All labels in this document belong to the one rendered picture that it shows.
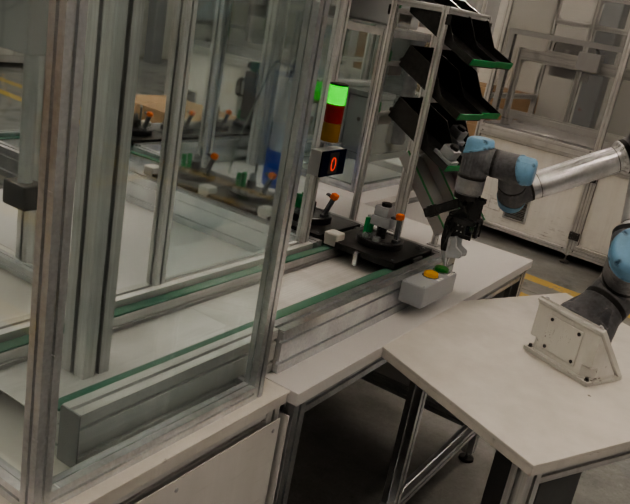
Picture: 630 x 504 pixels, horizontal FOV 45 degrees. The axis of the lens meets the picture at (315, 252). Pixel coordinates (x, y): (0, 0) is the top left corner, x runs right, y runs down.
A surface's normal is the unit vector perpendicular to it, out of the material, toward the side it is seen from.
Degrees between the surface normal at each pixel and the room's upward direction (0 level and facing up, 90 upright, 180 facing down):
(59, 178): 90
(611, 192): 90
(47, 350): 90
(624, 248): 55
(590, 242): 90
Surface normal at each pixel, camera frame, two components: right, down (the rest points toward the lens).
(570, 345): -0.83, 0.03
